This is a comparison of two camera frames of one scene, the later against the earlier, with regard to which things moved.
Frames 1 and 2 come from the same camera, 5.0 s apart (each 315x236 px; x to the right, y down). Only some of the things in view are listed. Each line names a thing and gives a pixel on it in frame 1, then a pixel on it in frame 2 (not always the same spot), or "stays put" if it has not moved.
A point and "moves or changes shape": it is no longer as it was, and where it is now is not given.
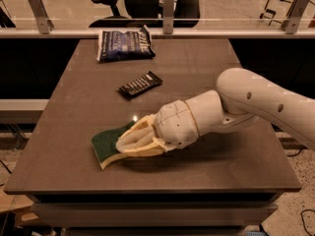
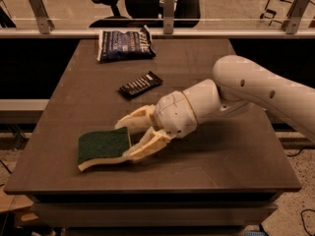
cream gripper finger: (155, 148) stays put
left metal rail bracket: (35, 3) stays put
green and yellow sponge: (105, 146) moves or changes shape
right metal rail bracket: (290, 26) stays put
